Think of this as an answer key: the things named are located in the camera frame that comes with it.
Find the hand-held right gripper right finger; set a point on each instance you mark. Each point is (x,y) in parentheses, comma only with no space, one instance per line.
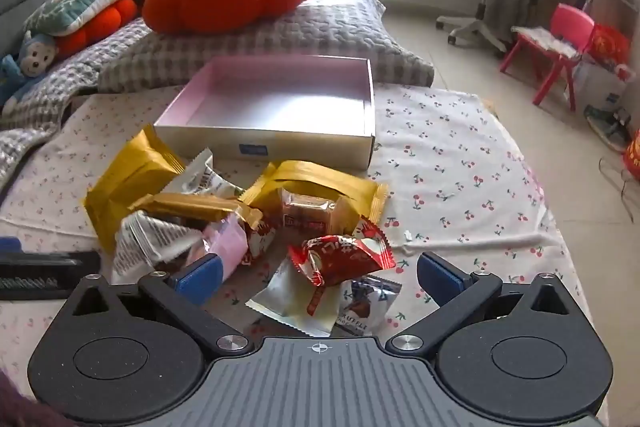
(441,279)

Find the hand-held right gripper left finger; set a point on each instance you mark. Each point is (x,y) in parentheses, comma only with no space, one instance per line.
(197,278)

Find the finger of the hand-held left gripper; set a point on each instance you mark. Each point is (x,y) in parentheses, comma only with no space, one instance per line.
(82,269)

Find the pink snack packet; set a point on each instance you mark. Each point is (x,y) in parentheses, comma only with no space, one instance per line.
(227,247)

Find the white newsprint snack packet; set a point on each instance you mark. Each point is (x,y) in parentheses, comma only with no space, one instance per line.
(150,242)

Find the gold snack stick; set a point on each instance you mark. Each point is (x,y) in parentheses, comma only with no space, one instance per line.
(200,207)

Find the small red white snack packet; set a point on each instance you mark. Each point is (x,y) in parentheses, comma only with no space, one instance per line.
(260,242)

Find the silver blue chocolate packet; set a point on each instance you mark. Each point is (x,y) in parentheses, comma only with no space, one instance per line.
(367,304)

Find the plain white snack packet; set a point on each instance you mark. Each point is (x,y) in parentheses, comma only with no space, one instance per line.
(285,307)

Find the plain gold snack packet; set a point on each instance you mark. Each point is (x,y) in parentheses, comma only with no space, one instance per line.
(125,177)

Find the gold snack packet with fold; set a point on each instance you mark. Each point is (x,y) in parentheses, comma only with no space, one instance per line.
(345,192)

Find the pink cardboard box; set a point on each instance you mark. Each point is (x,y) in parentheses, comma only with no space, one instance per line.
(280,97)

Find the cherry print bed sheet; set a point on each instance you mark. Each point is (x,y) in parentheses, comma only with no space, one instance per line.
(460,187)

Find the white printed snack packet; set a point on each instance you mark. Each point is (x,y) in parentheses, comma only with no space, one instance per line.
(207,179)

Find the clear wrapped brown biscuit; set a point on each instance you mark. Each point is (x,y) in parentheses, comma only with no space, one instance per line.
(307,209)

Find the blue monkey plush toy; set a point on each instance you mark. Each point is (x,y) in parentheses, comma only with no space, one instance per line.
(30,62)

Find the dark shoes on floor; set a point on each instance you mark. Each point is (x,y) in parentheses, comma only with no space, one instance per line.
(607,127)

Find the large red gift bag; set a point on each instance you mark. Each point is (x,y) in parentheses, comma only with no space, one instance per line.
(632,154)

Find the small orange pumpkin pillow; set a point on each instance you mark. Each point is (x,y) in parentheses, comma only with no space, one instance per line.
(95,24)

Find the white paper bag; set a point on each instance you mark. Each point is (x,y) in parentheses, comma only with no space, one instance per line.
(600,87)

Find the grey checkered pillow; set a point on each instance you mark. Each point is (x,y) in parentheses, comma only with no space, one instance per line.
(325,37)

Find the pink plastic child chair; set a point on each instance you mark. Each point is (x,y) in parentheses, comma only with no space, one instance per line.
(570,24)

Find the small red gift bag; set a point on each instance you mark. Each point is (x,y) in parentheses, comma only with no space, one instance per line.
(607,44)

